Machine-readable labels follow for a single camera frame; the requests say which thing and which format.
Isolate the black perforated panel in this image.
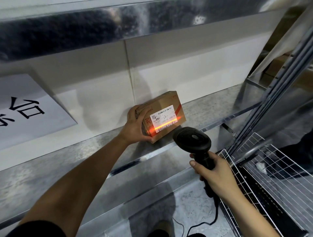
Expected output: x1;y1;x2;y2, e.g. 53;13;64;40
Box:
241;174;308;237

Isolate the person's left hand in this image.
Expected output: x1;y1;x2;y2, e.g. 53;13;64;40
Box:
118;105;155;145

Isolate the person's right hand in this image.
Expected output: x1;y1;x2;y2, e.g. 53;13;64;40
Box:
189;151;241;202

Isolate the person's beige shoe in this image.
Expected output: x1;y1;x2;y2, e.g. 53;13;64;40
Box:
154;219;173;235

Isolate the person's black clothing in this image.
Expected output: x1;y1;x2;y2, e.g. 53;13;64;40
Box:
148;229;206;237

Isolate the black scanner cable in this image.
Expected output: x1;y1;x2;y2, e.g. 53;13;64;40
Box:
187;195;219;237

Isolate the white paper sign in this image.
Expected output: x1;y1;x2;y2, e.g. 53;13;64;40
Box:
0;74;78;151

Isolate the person's right forearm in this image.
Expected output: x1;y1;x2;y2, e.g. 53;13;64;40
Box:
224;189;280;237

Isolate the person's left forearm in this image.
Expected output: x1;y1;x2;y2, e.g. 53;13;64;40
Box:
18;135;129;232

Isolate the metal shelving rack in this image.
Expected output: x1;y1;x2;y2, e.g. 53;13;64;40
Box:
0;0;313;237

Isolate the stack of cardboard boxes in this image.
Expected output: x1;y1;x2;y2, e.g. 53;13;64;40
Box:
261;51;294;83

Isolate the white wire basket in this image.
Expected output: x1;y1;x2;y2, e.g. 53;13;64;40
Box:
217;132;313;237

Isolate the person's black sleeve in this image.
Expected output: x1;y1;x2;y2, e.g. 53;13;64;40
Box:
6;221;67;237

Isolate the black barcode scanner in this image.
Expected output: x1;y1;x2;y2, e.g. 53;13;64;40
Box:
173;127;218;198

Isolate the parcel with red print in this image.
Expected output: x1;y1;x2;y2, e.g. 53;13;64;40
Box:
135;91;187;144

